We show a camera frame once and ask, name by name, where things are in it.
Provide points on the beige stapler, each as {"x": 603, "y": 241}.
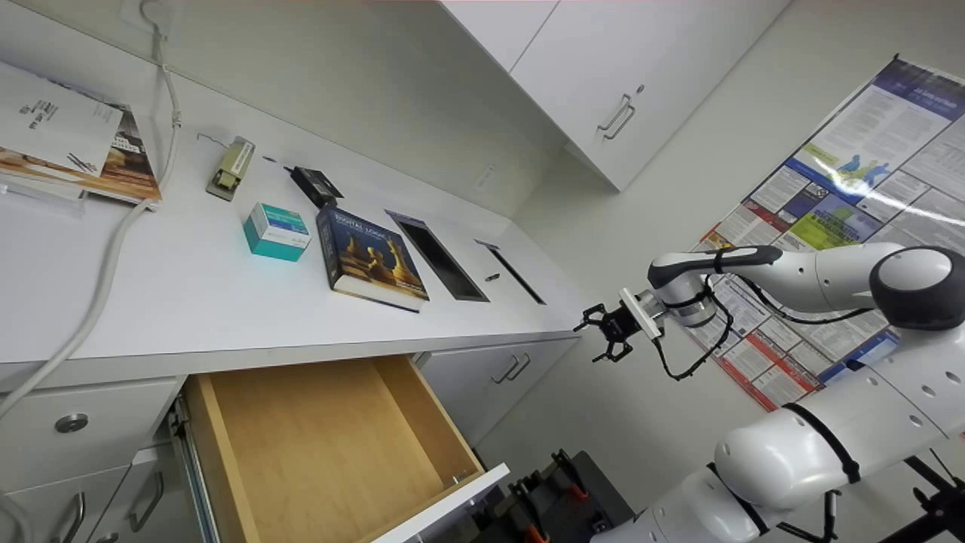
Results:
{"x": 229, "y": 171}

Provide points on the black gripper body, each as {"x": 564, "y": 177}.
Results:
{"x": 623, "y": 324}

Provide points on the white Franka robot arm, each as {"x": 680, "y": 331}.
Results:
{"x": 804, "y": 453}

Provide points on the black camera tripod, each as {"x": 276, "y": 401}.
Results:
{"x": 942, "y": 502}

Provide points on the dark hardcover book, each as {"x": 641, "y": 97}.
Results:
{"x": 370, "y": 258}

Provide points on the open wooden drawer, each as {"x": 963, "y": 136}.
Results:
{"x": 320, "y": 441}

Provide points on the white booklet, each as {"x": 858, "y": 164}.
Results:
{"x": 49, "y": 122}

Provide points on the white drawer front with lock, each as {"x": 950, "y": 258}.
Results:
{"x": 122, "y": 424}

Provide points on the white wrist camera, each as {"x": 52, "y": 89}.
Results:
{"x": 641, "y": 316}

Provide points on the large printed wall poster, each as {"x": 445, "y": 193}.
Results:
{"x": 884, "y": 151}

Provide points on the white lower cabinet front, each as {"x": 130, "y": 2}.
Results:
{"x": 24, "y": 513}
{"x": 174, "y": 513}

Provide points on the small black device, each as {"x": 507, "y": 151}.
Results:
{"x": 314, "y": 186}

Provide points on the white upper door with lock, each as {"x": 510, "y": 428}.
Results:
{"x": 694, "y": 79}

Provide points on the white upper cabinet door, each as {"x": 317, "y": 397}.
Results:
{"x": 582, "y": 49}
{"x": 494, "y": 19}

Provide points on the teal and white box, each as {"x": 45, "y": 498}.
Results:
{"x": 272, "y": 234}

